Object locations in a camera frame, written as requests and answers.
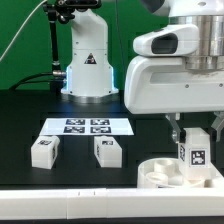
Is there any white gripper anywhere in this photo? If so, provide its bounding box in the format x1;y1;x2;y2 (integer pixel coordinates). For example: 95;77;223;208
124;56;224;143

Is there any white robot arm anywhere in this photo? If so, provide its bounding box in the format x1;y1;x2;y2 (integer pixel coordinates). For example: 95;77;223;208
62;0;224;132

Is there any white marker sheet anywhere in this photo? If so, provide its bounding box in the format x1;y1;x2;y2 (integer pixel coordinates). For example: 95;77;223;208
40;118;133;136

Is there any white L-shaped fence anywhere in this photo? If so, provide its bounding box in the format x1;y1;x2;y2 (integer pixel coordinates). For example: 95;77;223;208
0;168;224;220

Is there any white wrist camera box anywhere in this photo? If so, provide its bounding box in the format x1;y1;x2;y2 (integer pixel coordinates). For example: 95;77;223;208
133;24;199;57

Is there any black cable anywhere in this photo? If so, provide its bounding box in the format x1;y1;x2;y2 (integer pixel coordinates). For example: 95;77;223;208
8;72;67;91

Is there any white cable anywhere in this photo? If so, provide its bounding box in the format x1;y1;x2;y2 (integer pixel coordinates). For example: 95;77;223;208
0;0;48;63

